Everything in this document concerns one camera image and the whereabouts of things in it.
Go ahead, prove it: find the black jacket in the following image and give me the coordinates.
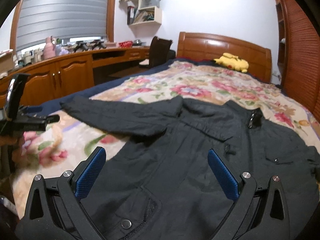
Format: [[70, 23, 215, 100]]
[[61, 96, 319, 239]]

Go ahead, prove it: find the wooden desk cabinet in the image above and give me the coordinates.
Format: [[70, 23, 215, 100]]
[[1, 47, 149, 106]]

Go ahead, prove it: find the floral blanket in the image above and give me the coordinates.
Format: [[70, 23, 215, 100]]
[[10, 61, 319, 218]]

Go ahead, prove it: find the pink plush toy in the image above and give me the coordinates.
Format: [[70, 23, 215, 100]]
[[43, 36, 56, 60]]

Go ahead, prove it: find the grey window blind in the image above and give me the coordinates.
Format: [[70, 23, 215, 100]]
[[16, 0, 107, 50]]

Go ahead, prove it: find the red basket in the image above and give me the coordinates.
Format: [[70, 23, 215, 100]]
[[118, 41, 133, 48]]

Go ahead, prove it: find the yellow Pikachu plush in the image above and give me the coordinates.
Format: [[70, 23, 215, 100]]
[[214, 53, 249, 73]]

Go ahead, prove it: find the dark wooden chair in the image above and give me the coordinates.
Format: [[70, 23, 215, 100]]
[[139, 36, 176, 69]]

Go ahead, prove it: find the wooden headboard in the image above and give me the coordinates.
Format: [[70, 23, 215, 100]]
[[176, 31, 272, 83]]

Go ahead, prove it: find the wooden louvred wardrobe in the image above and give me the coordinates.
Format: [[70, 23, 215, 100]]
[[276, 0, 319, 120]]

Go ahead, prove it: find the white wall shelf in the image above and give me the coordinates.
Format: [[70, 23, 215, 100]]
[[119, 0, 162, 27]]

